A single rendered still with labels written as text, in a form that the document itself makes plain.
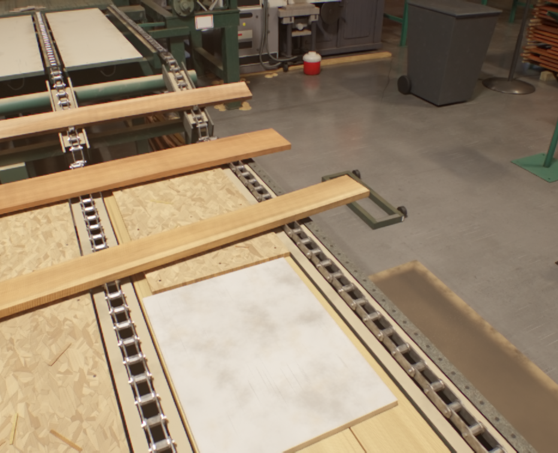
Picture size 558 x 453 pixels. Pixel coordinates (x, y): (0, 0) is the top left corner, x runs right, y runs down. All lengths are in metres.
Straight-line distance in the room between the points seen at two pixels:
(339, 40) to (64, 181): 5.47
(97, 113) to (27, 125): 0.33
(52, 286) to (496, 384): 1.87
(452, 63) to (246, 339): 4.34
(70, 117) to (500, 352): 2.35
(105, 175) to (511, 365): 1.99
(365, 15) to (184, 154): 5.36
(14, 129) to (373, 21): 5.63
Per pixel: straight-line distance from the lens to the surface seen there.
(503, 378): 2.52
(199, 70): 6.22
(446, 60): 5.25
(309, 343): 1.33
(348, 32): 7.16
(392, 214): 3.35
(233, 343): 1.33
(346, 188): 1.91
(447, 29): 5.19
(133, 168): 2.12
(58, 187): 2.09
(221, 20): 4.92
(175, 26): 4.80
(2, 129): 2.61
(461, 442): 1.23
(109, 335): 1.44
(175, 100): 2.67
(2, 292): 1.61
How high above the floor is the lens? 1.81
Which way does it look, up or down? 34 degrees down
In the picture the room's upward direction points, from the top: straight up
